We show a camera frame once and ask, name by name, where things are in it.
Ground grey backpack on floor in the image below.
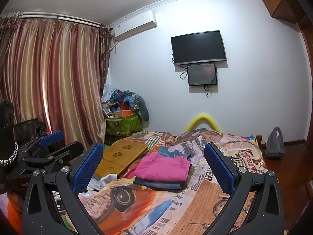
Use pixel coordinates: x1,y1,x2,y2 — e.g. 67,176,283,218
264,127,285,159

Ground green storage basket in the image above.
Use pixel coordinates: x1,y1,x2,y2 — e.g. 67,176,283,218
106,113,143,137

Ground striped pink gold curtain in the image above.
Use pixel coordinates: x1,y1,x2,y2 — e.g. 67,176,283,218
1,12,112,147

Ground white crumpled paper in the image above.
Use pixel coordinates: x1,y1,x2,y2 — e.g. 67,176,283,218
87,174,118,192

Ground wooden wall cabinet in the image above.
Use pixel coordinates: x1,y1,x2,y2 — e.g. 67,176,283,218
262,0,306,24

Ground yellow foam pool noodle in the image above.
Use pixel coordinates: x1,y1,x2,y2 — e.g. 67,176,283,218
185,114,221,133

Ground pile of clothes on basket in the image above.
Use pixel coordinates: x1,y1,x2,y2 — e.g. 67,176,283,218
101,84,150,121

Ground folded blue jeans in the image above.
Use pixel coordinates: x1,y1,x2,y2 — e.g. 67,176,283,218
134,146,191,190

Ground pink pants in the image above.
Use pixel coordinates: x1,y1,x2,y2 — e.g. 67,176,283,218
134,153,191,182

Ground white air conditioner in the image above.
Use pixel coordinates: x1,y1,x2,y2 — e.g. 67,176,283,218
111,10,157,42

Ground black wall television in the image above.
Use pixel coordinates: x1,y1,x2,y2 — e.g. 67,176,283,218
171,30,226,65

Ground olive green folded garment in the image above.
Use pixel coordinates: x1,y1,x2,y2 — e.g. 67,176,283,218
181,165,195,190

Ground small black wall monitor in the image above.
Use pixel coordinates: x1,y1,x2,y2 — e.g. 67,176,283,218
187,63,218,87

